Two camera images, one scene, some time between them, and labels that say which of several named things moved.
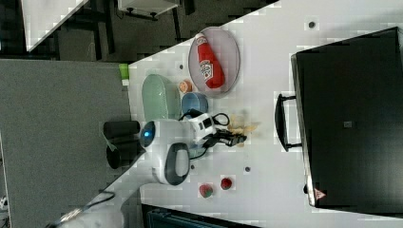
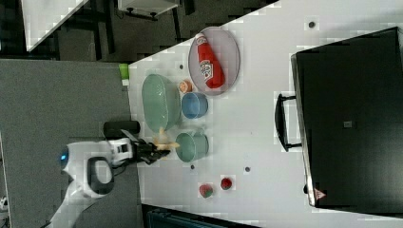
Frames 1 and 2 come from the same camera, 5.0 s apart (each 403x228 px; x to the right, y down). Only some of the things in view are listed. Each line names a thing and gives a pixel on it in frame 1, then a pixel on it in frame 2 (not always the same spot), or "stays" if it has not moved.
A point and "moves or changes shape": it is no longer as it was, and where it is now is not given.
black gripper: x=222 y=136 to x=147 y=152
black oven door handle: x=279 y=122 stays
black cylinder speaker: x=115 y=128 stays
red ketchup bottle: x=212 y=71 stays
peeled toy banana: x=238 y=126 moves or changes shape
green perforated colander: x=161 y=99 stays
